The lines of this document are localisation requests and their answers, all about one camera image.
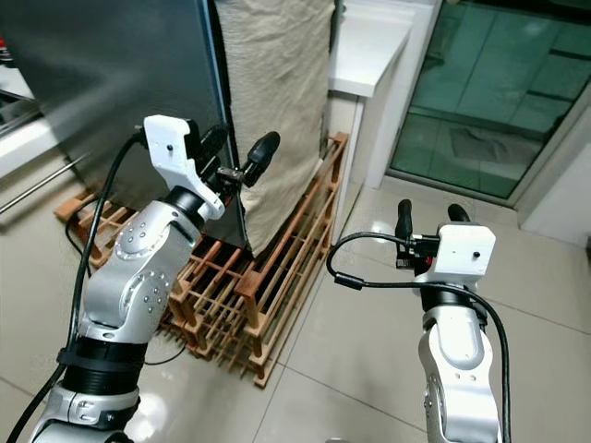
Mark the coarse beige fabric sheet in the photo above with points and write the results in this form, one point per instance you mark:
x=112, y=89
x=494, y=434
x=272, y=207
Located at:
x=277, y=92

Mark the white side cabinet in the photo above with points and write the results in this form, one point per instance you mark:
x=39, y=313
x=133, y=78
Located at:
x=369, y=46

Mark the black gas stove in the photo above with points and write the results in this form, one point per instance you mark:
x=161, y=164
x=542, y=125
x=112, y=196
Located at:
x=18, y=113

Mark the beige kitchen cabinet white counter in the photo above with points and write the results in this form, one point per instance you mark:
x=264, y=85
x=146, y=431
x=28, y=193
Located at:
x=18, y=148

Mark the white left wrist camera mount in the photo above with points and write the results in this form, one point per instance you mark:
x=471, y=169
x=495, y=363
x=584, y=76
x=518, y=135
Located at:
x=171, y=148

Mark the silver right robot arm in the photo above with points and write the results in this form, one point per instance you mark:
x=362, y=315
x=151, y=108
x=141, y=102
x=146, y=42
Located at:
x=457, y=360

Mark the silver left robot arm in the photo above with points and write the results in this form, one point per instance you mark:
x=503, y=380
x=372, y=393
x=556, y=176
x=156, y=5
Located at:
x=125, y=277

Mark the wooden wine rack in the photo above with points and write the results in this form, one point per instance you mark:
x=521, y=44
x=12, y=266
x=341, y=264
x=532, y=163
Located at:
x=240, y=305

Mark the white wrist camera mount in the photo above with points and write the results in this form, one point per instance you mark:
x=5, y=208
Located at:
x=466, y=249
x=171, y=148

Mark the grey mini fridge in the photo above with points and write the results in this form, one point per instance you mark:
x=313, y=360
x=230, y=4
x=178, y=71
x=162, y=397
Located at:
x=111, y=74

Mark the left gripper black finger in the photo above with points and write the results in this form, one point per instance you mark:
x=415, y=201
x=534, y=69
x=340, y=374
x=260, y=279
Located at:
x=212, y=143
x=262, y=157

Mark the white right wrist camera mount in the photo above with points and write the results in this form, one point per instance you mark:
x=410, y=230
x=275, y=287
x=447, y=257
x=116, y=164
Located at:
x=466, y=249

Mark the green tinted glass door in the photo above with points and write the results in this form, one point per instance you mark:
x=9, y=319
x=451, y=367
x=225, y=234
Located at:
x=489, y=92

